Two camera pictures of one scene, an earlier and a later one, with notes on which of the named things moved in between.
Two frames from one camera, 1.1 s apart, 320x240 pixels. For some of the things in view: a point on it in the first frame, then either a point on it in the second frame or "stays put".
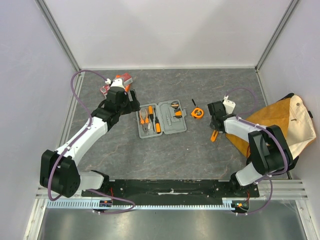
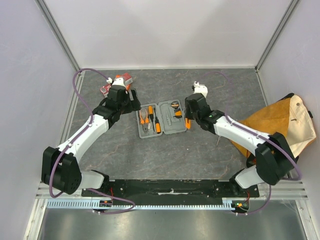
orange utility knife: [213, 137] to [188, 123]
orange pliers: [144, 122] stays put
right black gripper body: [215, 123] to [188, 113]
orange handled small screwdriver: [150, 111] stays put
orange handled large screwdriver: [158, 128] stays put
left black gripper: [133, 106] stays put
